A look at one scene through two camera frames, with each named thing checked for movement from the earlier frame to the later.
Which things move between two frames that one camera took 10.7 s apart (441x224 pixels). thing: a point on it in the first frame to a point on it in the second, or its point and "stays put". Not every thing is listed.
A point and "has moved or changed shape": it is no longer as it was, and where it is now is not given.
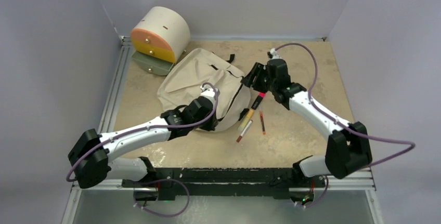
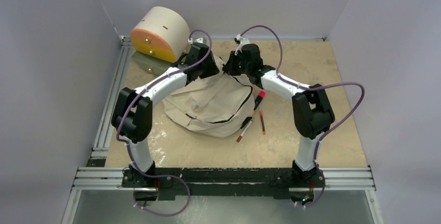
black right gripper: (257, 70) to (229, 68)
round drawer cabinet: (159, 36) stays put
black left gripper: (210, 124) to (212, 68)
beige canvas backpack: (196, 69) has moved or changed shape
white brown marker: (246, 128) stays put
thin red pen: (262, 122) stays put
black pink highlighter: (259, 99) stays put
